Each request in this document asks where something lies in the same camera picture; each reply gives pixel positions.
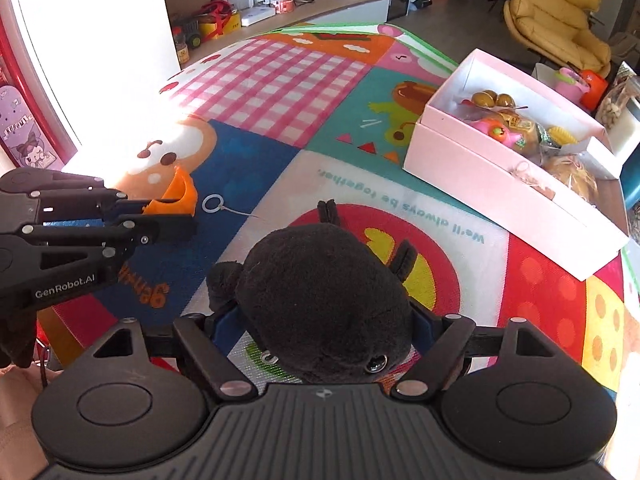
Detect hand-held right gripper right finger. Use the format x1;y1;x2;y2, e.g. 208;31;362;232
390;304;557;402

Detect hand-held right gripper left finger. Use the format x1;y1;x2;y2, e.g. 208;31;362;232
93;300;259;402

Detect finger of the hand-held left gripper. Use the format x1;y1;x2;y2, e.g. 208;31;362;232
107;213;199;257
94;187;153;217

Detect orange plastic toy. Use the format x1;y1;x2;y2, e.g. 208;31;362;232
142;166;199;217

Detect black plush toy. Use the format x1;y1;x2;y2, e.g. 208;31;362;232
207;200;426;387

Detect pink cardboard box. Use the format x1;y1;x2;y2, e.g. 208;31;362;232
403;49;632;282

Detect clear bread packet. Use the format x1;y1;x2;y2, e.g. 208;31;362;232
542;154;600;200

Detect bread packet with yellow label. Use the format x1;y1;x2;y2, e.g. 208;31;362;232
502;110;546;159

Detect person's left hand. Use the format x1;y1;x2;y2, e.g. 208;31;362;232
0;305;38;368

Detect small brown bottle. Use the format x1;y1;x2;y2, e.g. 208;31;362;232
173;29;191;66

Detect colourful play mat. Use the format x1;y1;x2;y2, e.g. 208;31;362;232
38;22;640;416

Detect toy truck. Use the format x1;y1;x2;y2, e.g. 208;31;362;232
173;15;241;51

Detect pink toy with green leaf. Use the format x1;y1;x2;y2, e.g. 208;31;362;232
472;116;521;150

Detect white router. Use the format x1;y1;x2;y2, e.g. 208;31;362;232
240;6;277;28

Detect brown toy chestnuts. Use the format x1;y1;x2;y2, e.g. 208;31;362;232
471;89;517;111

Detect pink toy pot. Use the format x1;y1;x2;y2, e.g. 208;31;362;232
554;67;591;97

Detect clear bag of nuts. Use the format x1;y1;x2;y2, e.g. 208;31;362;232
596;62;640;132

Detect orange toy bucket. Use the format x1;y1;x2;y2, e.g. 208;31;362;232
579;70;610;110

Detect yellow armchair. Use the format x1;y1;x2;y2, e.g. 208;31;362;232
503;0;613;80

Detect white ring with string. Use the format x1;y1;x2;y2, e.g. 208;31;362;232
202;194;269;222

